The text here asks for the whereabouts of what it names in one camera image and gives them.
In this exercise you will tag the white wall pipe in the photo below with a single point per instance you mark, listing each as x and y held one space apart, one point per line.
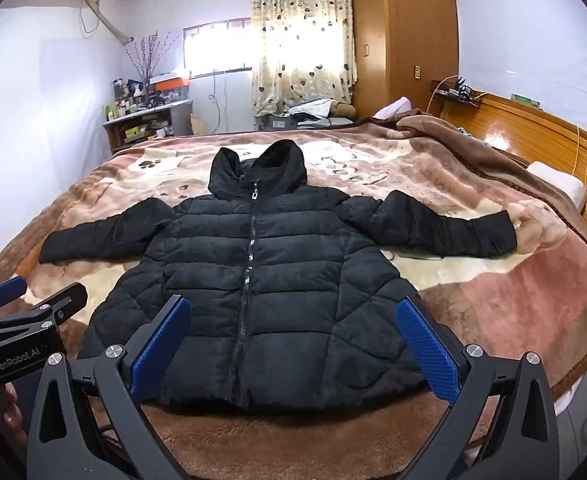
106 22

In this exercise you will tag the person's left hand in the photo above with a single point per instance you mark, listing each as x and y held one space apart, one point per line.
12 405

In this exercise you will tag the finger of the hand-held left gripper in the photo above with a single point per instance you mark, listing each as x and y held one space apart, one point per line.
66 301
6 292

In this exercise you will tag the dried flower branches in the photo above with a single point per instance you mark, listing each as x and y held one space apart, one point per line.
146 57

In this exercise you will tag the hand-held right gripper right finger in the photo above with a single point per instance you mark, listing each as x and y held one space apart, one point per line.
426 355

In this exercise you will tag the printed plush blanket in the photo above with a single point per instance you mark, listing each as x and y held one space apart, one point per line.
473 300

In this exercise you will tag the white cloth pile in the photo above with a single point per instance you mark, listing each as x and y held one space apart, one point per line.
311 107

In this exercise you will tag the orange and white box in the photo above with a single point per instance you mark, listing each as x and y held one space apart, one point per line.
171 82

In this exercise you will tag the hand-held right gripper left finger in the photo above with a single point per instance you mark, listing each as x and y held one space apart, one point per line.
161 350

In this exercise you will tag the black power strip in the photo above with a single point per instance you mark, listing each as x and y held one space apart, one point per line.
456 94

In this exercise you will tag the wooden wardrobe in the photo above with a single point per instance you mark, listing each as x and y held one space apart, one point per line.
403 35

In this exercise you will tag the cardboard box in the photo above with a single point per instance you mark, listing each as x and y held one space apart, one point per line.
197 125

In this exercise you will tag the patterned curtain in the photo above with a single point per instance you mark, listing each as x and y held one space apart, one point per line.
298 60

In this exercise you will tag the window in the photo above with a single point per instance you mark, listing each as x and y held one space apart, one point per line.
213 50

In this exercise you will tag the green box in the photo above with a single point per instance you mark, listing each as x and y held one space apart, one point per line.
526 99

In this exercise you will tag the white pillow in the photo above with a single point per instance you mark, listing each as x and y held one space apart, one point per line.
558 185

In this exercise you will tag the black puffer jacket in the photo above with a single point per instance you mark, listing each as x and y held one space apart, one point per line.
293 260

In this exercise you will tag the wooden headboard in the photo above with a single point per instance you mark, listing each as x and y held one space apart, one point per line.
533 130

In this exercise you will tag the brown plush toy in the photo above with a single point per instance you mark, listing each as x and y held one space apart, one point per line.
344 109

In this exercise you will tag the cluttered shelf cabinet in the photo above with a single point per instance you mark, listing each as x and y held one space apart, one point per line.
173 120

